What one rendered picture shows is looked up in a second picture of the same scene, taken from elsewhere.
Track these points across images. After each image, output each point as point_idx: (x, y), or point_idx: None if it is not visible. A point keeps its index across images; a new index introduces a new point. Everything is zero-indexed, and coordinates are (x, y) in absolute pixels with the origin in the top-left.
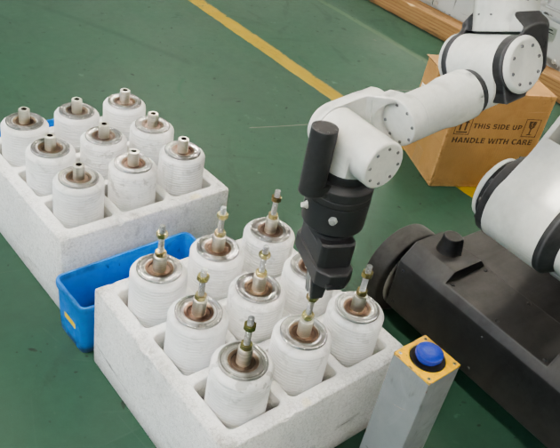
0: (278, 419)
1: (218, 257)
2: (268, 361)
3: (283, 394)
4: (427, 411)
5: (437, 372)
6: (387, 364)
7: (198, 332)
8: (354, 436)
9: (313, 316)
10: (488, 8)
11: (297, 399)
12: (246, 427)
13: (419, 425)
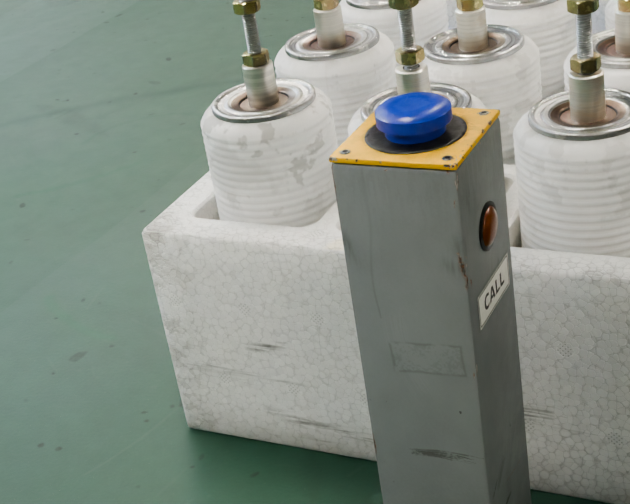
0: (265, 238)
1: (493, 0)
2: (293, 114)
3: (331, 220)
4: (392, 286)
5: (381, 153)
6: (594, 279)
7: (287, 60)
8: (570, 499)
9: (409, 54)
10: None
11: (336, 234)
12: (213, 223)
13: (388, 330)
